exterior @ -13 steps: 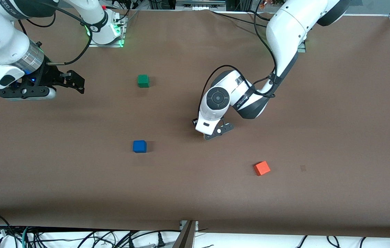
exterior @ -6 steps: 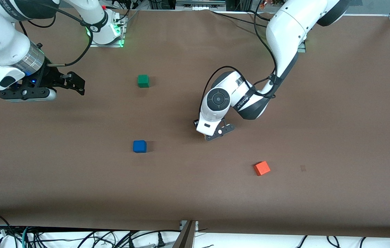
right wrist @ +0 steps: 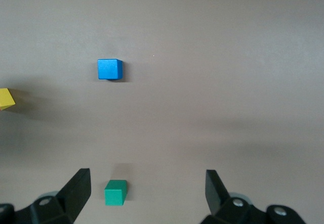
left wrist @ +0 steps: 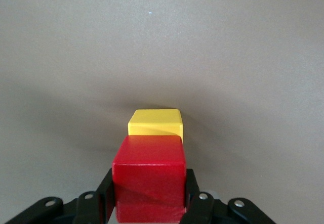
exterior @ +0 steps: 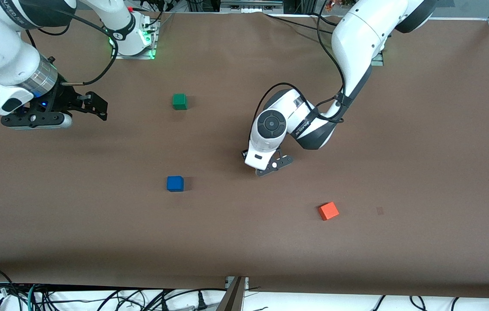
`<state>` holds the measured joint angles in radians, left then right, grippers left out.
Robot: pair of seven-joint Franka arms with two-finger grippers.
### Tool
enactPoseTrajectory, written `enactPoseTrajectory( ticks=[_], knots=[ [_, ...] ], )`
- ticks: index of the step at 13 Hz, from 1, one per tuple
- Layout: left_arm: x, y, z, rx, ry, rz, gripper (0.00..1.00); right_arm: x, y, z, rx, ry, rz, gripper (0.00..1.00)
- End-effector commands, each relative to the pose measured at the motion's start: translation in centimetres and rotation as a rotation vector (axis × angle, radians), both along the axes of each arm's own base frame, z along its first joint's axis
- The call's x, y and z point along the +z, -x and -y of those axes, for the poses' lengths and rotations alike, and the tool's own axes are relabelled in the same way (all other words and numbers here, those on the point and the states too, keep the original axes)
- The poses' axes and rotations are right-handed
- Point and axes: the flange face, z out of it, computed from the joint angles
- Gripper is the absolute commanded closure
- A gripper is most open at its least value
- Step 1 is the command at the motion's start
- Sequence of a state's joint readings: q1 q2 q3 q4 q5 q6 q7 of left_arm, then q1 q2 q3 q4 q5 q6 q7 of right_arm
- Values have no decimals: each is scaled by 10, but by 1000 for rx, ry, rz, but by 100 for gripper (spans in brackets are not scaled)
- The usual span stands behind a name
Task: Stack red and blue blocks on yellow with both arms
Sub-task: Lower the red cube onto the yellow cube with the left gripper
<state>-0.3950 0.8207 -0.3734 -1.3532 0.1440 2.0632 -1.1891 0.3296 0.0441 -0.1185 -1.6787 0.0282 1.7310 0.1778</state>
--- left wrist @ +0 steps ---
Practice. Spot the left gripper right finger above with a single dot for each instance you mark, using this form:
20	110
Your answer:
207	208

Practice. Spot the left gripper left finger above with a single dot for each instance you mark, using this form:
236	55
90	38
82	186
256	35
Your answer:
86	208

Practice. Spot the red wooden block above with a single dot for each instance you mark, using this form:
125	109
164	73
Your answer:
149	178

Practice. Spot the yellow wooden block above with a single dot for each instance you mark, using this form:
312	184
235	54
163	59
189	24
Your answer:
155	123

